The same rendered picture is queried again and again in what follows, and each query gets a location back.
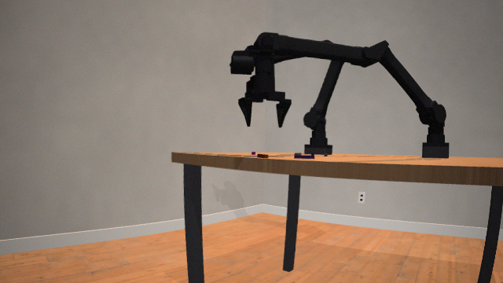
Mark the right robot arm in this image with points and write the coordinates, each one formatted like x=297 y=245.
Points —
x=313 y=119

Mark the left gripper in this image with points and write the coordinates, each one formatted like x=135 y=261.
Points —
x=264 y=89

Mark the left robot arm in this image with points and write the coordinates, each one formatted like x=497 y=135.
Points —
x=242 y=63

